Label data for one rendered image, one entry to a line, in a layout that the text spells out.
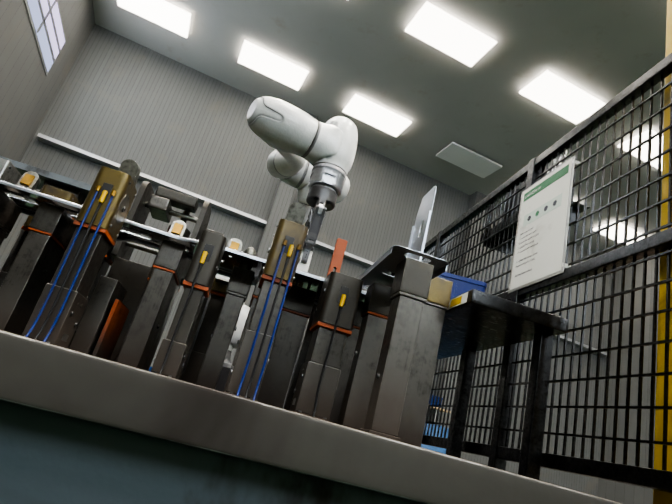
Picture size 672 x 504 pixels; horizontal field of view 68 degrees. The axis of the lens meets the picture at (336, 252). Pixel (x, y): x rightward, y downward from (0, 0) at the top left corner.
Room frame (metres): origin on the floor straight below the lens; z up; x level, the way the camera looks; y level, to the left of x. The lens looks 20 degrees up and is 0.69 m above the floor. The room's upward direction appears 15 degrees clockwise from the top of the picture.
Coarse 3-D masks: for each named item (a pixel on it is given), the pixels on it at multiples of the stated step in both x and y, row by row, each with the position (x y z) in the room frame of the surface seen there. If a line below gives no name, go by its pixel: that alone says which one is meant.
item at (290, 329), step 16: (304, 288) 1.12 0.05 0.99; (288, 304) 1.12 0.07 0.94; (304, 304) 1.12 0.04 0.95; (288, 320) 1.12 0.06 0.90; (304, 320) 1.13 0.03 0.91; (288, 336) 1.13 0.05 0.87; (272, 352) 1.12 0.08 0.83; (288, 352) 1.13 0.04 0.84; (272, 368) 1.12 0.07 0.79; (288, 368) 1.13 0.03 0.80; (272, 384) 1.12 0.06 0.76; (288, 384) 1.13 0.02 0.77; (272, 400) 1.13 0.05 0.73
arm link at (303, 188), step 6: (306, 174) 1.60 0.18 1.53; (306, 180) 1.62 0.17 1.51; (348, 180) 1.68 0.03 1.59; (300, 186) 1.65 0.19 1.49; (306, 186) 1.64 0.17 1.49; (348, 186) 1.68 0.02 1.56; (300, 192) 1.67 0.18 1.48; (306, 192) 1.65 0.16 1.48; (342, 192) 1.67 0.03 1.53; (300, 198) 1.68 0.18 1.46; (342, 198) 1.70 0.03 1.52; (306, 204) 1.68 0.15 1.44; (306, 210) 1.68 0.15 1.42; (306, 216) 1.69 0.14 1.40
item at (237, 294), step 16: (240, 272) 1.10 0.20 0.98; (240, 288) 1.10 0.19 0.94; (224, 304) 1.10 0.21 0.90; (240, 304) 1.10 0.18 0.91; (224, 320) 1.10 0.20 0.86; (224, 336) 1.10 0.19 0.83; (208, 352) 1.10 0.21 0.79; (224, 352) 1.10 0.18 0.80; (208, 368) 1.10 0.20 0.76; (208, 384) 1.10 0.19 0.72
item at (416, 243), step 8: (432, 192) 1.13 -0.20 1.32; (424, 200) 1.18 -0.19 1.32; (432, 200) 1.12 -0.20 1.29; (424, 208) 1.17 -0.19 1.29; (424, 216) 1.15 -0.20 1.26; (416, 224) 1.21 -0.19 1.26; (424, 224) 1.14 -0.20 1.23; (416, 232) 1.19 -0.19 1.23; (424, 232) 1.13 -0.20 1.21; (416, 240) 1.18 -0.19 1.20; (424, 240) 1.11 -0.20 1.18; (416, 248) 1.16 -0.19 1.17; (408, 256) 1.22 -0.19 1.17; (416, 256) 1.15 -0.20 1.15
